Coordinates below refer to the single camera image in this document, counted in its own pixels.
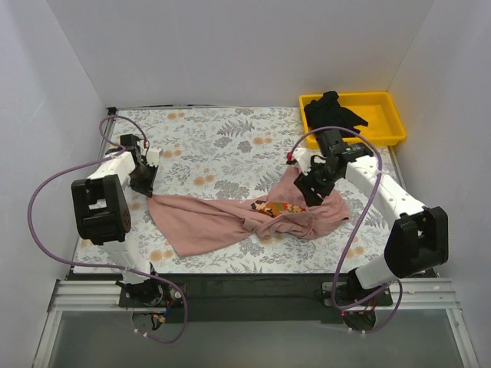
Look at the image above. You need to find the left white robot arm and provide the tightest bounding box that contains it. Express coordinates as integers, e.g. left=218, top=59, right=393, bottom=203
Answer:
left=71, top=134, right=163, bottom=307

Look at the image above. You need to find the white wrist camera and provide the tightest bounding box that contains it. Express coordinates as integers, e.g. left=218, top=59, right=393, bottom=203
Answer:
left=142, top=148, right=162, bottom=167
left=287, top=148, right=324, bottom=176

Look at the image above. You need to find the black t shirt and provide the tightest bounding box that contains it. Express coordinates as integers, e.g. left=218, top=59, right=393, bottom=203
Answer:
left=303, top=91, right=368, bottom=133

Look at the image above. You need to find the aluminium frame rail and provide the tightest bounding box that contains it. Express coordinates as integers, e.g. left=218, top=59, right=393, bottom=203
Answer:
left=34, top=274, right=479, bottom=367

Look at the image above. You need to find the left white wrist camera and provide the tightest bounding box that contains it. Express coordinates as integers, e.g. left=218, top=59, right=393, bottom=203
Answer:
left=142, top=148, right=162, bottom=167

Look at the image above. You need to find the floral table mat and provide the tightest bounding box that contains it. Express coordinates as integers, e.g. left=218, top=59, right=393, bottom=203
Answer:
left=104, top=107, right=390, bottom=274

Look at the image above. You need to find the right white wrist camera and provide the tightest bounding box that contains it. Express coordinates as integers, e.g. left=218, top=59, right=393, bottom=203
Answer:
left=287, top=148, right=324, bottom=176

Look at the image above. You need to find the yellow plastic bin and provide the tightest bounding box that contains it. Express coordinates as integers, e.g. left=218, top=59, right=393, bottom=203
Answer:
left=299, top=91, right=407, bottom=146

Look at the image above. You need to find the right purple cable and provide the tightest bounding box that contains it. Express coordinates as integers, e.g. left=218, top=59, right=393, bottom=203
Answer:
left=285, top=126, right=404, bottom=339

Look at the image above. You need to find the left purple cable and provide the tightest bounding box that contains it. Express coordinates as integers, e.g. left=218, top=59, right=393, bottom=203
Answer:
left=29, top=114, right=189, bottom=344

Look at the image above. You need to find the purple cable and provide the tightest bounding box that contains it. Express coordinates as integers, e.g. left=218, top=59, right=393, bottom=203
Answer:
left=29, top=114, right=189, bottom=344
left=285, top=126, right=404, bottom=339

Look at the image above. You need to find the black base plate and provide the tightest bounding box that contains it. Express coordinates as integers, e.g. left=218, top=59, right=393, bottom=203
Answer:
left=118, top=273, right=393, bottom=324

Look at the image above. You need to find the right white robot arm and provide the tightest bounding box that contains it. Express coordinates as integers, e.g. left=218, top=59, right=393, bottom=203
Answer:
left=287, top=126, right=449, bottom=311

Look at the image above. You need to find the pink t shirt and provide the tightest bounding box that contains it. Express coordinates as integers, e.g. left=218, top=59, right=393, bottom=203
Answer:
left=147, top=167, right=350, bottom=257

